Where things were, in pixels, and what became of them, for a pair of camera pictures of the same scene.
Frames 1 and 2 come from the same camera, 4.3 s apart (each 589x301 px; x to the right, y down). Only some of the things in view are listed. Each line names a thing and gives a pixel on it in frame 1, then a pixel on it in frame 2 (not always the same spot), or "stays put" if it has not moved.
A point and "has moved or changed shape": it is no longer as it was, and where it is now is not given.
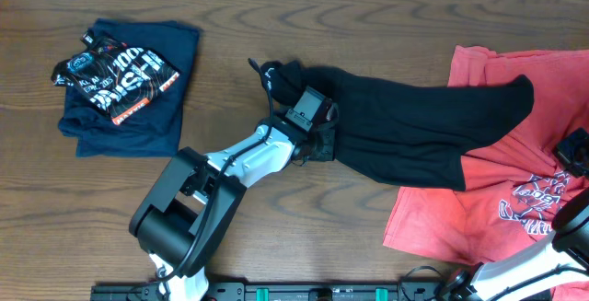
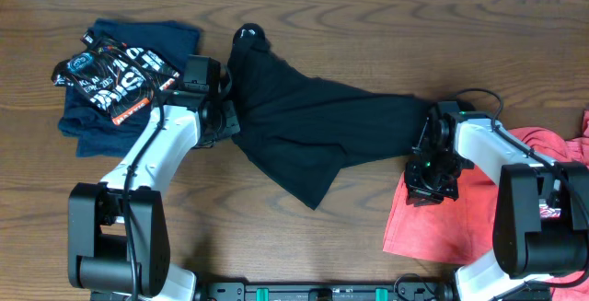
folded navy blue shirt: x=155 y=129 stays put
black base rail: x=290 y=291 stays put
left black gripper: x=329 y=139 → x=233 y=126
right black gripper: x=565 y=151 → x=417 y=191
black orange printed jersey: x=114 y=77 stays put
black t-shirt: x=404 y=133 has moved or changed shape
